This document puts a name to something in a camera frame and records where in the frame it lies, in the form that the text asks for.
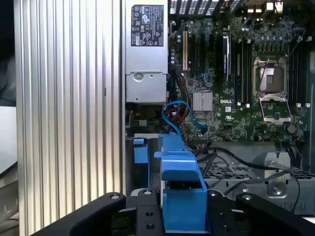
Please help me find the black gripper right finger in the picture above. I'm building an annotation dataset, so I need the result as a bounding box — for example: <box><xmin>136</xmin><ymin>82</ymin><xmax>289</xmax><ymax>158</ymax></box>
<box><xmin>208</xmin><ymin>190</ymin><xmax>315</xmax><ymax>236</ymax></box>

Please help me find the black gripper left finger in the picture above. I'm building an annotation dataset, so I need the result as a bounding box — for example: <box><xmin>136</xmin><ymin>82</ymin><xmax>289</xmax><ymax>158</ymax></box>
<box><xmin>31</xmin><ymin>188</ymin><xmax>164</xmax><ymax>236</ymax></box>

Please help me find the hard disk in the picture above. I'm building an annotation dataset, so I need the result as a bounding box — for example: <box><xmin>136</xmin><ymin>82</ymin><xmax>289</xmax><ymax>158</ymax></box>
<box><xmin>154</xmin><ymin>132</ymin><xmax>209</xmax><ymax>234</ymax></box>

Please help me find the black disk wire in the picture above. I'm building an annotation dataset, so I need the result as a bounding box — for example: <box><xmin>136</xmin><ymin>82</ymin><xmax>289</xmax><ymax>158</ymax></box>
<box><xmin>195</xmin><ymin>147</ymin><xmax>310</xmax><ymax>213</ymax></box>

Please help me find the metal disk bay cage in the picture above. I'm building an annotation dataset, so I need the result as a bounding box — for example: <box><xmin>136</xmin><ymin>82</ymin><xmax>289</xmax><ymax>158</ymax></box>
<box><xmin>200</xmin><ymin>142</ymin><xmax>315</xmax><ymax>216</ymax></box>

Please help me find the blue disk carrier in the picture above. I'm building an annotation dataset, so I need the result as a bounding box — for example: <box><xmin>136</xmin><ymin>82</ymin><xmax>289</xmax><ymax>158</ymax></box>
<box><xmin>132</xmin><ymin>137</ymin><xmax>150</xmax><ymax>165</ymax></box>

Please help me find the black RAM slot bank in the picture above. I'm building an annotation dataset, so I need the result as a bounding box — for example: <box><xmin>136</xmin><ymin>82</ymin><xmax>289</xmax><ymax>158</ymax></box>
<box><xmin>233</xmin><ymin>38</ymin><xmax>253</xmax><ymax>105</ymax></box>
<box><xmin>288</xmin><ymin>41</ymin><xmax>311</xmax><ymax>107</ymax></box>

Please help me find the white expansion slot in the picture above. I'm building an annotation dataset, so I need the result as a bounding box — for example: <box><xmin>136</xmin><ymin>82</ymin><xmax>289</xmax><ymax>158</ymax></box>
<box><xmin>182</xmin><ymin>30</ymin><xmax>189</xmax><ymax>71</ymax></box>

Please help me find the black PC case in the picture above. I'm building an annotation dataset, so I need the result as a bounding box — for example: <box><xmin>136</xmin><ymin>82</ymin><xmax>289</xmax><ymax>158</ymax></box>
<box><xmin>120</xmin><ymin>0</ymin><xmax>315</xmax><ymax>236</ymax></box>

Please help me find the green motherboard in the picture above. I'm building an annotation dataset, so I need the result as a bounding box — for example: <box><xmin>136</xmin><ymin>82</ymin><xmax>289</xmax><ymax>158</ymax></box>
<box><xmin>168</xmin><ymin>14</ymin><xmax>311</xmax><ymax>143</ymax></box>

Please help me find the metal socket cover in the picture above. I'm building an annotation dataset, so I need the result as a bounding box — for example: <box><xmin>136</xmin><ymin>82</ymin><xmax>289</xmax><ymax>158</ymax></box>
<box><xmin>258</xmin><ymin>94</ymin><xmax>293</xmax><ymax>123</ymax></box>

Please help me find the silver chipset heatsink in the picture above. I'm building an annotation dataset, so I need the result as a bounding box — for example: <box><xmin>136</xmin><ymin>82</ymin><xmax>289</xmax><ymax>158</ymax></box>
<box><xmin>192</xmin><ymin>91</ymin><xmax>213</xmax><ymax>112</ymax></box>

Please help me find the CPU socket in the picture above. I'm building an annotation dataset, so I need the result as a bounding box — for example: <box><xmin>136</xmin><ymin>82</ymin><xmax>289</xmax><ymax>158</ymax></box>
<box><xmin>252</xmin><ymin>57</ymin><xmax>289</xmax><ymax>97</ymax></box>

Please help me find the thin metal locking lever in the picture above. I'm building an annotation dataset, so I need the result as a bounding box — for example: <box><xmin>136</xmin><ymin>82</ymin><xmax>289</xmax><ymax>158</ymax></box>
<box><xmin>257</xmin><ymin>59</ymin><xmax>269</xmax><ymax>93</ymax></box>

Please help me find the silver power supply unit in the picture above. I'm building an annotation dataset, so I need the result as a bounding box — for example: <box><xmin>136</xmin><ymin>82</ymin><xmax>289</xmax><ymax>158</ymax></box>
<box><xmin>125</xmin><ymin>0</ymin><xmax>169</xmax><ymax>104</ymax></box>

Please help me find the blue data wire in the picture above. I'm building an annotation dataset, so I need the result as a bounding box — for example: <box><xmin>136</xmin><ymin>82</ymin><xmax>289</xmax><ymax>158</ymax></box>
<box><xmin>161</xmin><ymin>101</ymin><xmax>209</xmax><ymax>135</ymax></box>

